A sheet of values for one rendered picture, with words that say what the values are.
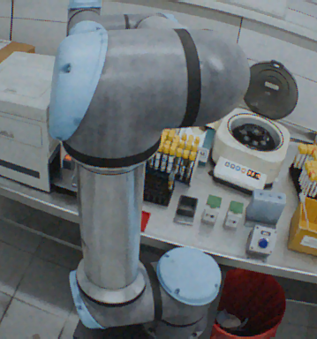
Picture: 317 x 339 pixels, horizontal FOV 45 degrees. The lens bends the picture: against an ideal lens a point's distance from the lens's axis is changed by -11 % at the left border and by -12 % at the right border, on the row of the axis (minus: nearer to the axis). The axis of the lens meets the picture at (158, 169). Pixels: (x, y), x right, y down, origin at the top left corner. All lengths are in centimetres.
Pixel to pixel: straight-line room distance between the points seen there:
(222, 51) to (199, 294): 41
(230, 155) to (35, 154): 58
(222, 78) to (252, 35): 106
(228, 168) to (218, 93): 89
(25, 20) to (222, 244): 120
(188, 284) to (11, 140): 67
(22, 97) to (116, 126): 69
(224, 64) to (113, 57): 11
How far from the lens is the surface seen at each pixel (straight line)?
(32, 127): 109
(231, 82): 44
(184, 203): 121
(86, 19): 81
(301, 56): 151
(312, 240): 118
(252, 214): 121
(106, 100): 40
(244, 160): 130
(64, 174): 122
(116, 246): 56
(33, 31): 176
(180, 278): 71
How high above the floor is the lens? 175
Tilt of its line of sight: 42 degrees down
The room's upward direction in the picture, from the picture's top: 9 degrees clockwise
